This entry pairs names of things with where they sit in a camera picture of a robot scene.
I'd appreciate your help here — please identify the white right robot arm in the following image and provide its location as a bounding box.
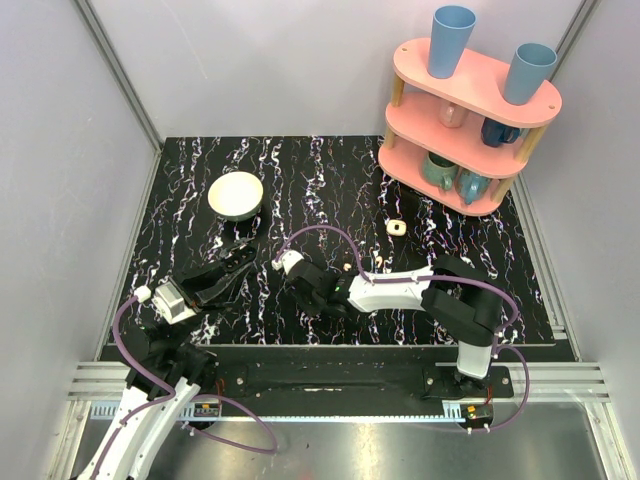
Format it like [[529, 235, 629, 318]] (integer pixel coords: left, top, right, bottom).
[[280, 250, 503, 397]]

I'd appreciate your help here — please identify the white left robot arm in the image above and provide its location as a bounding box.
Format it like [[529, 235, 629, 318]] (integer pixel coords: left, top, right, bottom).
[[79, 259, 250, 479]]

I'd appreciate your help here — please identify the white earbud case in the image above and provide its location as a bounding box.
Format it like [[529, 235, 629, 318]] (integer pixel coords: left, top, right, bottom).
[[386, 219, 407, 236]]

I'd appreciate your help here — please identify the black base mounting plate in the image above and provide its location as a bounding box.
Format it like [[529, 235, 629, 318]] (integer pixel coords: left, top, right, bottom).
[[208, 345, 514, 400]]

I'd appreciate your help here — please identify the cream and green bowl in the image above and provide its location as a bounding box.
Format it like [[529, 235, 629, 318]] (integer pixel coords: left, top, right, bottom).
[[207, 171, 264, 222]]

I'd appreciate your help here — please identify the green ceramic mug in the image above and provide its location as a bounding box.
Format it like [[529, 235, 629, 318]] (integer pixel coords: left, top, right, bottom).
[[421, 152, 459, 191]]

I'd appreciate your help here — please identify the light blue mug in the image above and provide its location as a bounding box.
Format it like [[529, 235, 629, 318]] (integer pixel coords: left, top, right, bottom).
[[455, 169, 492, 205]]

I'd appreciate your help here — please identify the pink three-tier shelf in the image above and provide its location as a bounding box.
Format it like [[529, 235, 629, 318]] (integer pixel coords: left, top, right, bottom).
[[378, 38, 562, 216]]

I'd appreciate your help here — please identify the pink mug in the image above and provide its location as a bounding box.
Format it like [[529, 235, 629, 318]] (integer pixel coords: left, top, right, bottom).
[[439, 100, 469, 128]]

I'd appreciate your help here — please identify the dark blue mug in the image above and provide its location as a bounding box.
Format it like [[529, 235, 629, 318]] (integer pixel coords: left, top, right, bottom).
[[481, 118, 521, 148]]

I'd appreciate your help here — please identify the left blue plastic cup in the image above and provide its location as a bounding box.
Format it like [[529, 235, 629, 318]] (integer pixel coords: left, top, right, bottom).
[[427, 5, 476, 79]]

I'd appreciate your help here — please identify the blue plastic cup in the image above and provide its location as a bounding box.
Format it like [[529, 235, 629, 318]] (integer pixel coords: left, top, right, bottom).
[[503, 43, 557, 105], [427, 5, 476, 79]]

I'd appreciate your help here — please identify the right blue plastic cup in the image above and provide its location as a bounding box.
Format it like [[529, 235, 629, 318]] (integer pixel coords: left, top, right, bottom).
[[503, 43, 557, 105]]

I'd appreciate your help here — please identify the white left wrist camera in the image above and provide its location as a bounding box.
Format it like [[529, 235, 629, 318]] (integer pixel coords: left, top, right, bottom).
[[134, 282, 196, 325]]

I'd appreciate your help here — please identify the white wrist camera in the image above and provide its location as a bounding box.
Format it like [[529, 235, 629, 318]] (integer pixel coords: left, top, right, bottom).
[[134, 282, 196, 325], [271, 250, 304, 275]]

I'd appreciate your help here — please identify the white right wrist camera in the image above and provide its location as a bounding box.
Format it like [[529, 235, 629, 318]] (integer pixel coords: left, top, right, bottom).
[[271, 250, 304, 275]]

